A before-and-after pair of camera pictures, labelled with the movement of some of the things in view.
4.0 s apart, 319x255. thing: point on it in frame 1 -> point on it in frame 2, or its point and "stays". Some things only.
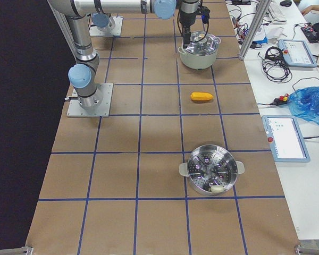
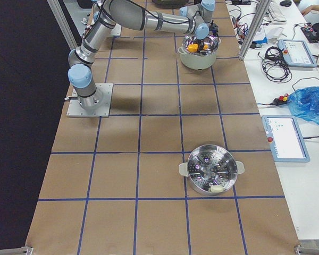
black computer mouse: (286, 3) stays
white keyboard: (276, 14) stays
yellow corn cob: (200, 96) -> (194, 47)
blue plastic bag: (312, 104) stays
